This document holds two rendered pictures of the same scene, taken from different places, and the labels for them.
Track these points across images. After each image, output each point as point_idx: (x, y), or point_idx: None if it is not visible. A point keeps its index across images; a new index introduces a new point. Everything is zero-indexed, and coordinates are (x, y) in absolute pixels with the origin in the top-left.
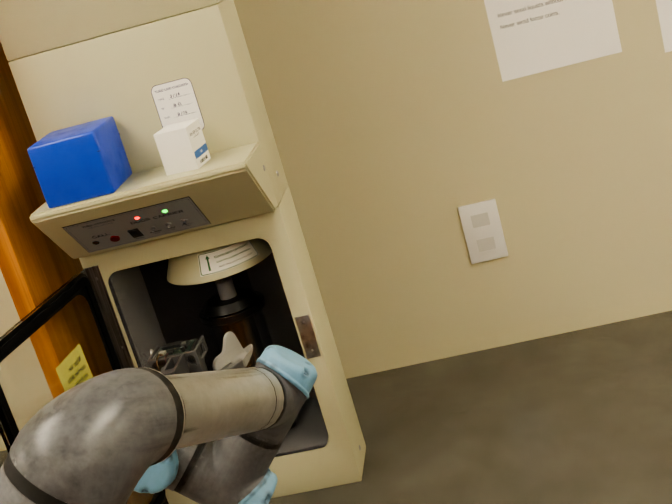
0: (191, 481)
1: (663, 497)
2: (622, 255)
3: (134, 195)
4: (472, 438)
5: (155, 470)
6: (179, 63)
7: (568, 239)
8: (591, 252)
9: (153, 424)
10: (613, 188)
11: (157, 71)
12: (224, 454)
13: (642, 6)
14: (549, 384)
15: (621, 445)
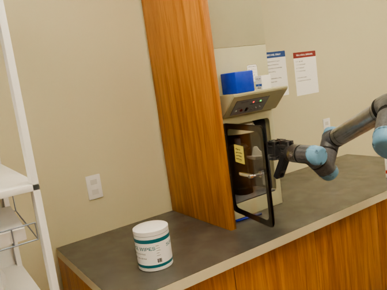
0: (326, 162)
1: (371, 186)
2: None
3: (261, 91)
4: (297, 191)
5: (324, 156)
6: (254, 59)
7: None
8: None
9: None
10: (285, 133)
11: (249, 60)
12: (330, 155)
13: (293, 83)
14: (296, 182)
15: (341, 183)
